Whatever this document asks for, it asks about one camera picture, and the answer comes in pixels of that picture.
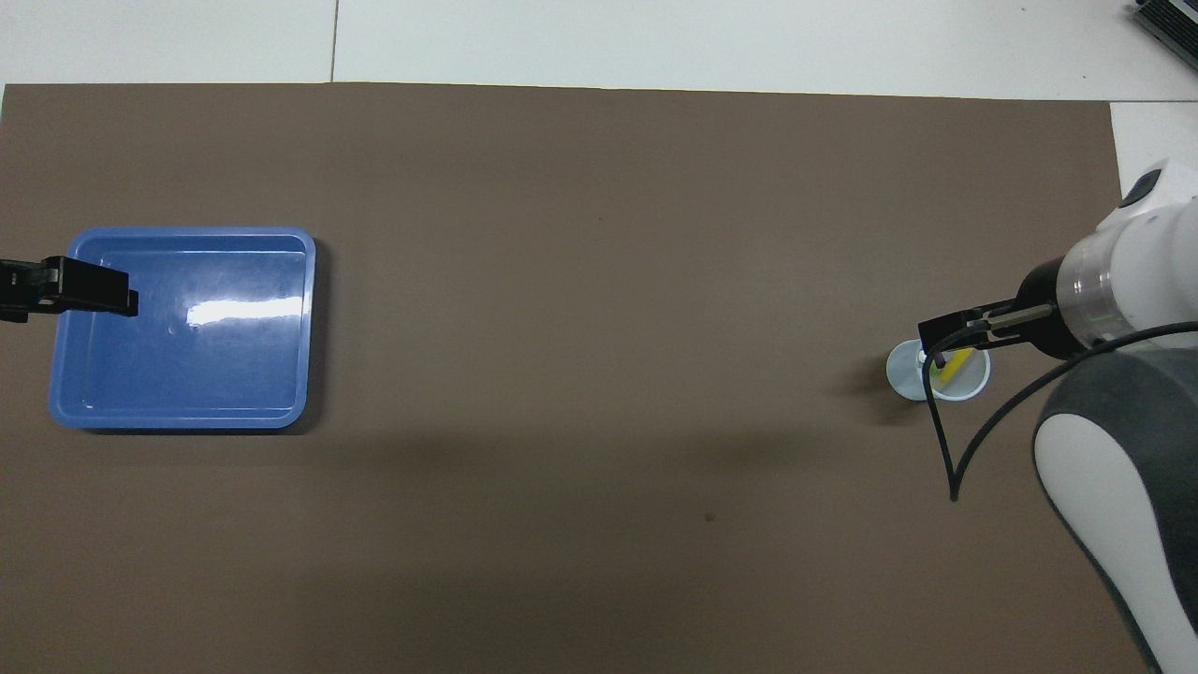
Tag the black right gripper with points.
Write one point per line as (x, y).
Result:
(1044, 314)

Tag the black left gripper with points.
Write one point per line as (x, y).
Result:
(9, 290)

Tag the yellow pen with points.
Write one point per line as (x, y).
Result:
(956, 365)

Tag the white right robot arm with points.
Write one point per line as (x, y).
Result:
(1132, 281)

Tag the translucent pale blue cup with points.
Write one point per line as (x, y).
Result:
(973, 379)

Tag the blue plastic tray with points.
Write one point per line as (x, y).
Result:
(187, 374)

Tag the grey ribbed device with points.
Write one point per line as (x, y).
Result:
(1175, 19)

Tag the brown table mat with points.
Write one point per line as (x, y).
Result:
(562, 281)

